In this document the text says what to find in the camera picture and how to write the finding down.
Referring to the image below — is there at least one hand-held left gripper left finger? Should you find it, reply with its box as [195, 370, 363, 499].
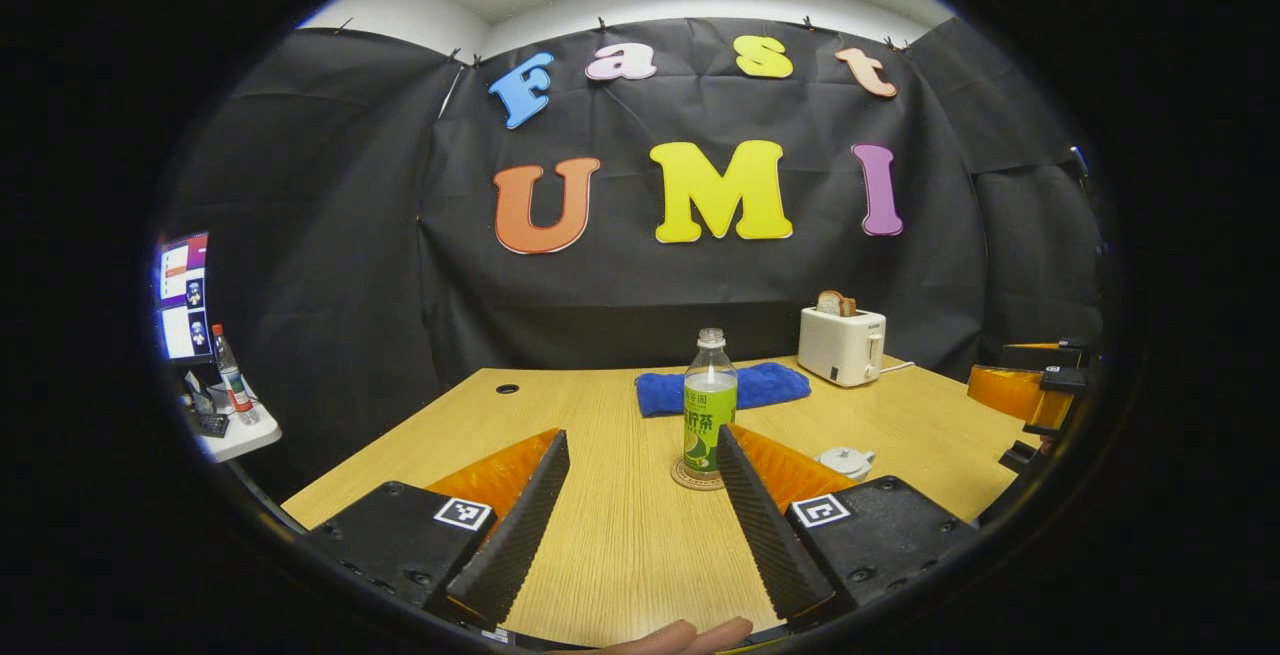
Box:
[300, 428, 571, 631]

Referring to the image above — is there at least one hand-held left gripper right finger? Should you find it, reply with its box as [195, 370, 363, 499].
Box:
[715, 423, 981, 634]

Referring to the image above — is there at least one round cork coaster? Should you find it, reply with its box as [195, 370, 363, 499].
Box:
[670, 457, 728, 492]

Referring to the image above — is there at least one green label water bottle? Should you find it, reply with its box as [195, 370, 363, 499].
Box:
[683, 328, 739, 481]

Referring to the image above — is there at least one small red cap bottle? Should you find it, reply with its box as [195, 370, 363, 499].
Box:
[211, 324, 261, 426]

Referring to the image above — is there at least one blue folded towel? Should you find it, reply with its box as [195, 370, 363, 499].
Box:
[635, 362, 813, 419]

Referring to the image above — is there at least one white toaster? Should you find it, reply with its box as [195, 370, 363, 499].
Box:
[797, 307, 888, 388]

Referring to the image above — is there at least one black backdrop cloth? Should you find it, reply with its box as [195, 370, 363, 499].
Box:
[160, 15, 1106, 496]

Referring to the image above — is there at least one white side table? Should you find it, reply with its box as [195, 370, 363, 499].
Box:
[185, 400, 284, 464]

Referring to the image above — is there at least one computer monitor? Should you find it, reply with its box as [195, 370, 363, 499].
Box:
[155, 231, 213, 364]

